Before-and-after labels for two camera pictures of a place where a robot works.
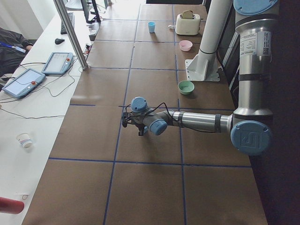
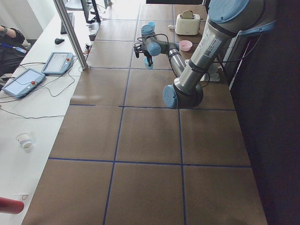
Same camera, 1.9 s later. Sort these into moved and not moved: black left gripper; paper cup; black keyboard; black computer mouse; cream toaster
Moved: black left gripper
Not moved: black computer mouse; paper cup; cream toaster; black keyboard
